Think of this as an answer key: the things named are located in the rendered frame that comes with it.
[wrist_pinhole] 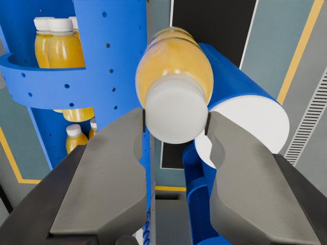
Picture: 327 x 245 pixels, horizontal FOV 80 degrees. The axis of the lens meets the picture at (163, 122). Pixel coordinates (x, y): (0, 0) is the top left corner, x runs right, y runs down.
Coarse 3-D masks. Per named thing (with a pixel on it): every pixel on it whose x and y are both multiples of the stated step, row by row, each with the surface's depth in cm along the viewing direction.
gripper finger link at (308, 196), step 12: (276, 156) 8; (288, 168) 8; (288, 180) 7; (300, 180) 7; (300, 192) 7; (312, 192) 7; (300, 204) 6; (312, 204) 6; (324, 204) 6; (312, 216) 6; (324, 216) 6; (324, 228) 6; (324, 240) 5
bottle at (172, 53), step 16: (160, 32) 24; (176, 32) 20; (160, 48) 15; (176, 48) 14; (192, 48) 15; (144, 64) 15; (160, 64) 14; (176, 64) 13; (192, 64) 14; (208, 64) 15; (144, 80) 14; (160, 80) 13; (192, 80) 13; (208, 80) 14; (144, 96) 14; (208, 96) 14
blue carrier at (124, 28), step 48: (0, 0) 37; (48, 0) 45; (96, 0) 27; (144, 0) 35; (96, 48) 30; (144, 48) 38; (48, 96) 32; (96, 96) 33; (48, 144) 54; (144, 144) 48
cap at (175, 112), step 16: (176, 80) 12; (160, 96) 11; (176, 96) 11; (192, 96) 11; (160, 112) 12; (176, 112) 12; (192, 112) 12; (160, 128) 12; (176, 128) 12; (192, 128) 12
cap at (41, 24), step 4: (36, 20) 37; (40, 20) 37; (44, 20) 37; (36, 24) 37; (40, 24) 37; (44, 24) 37; (36, 28) 38; (40, 28) 37; (44, 28) 37; (48, 28) 38
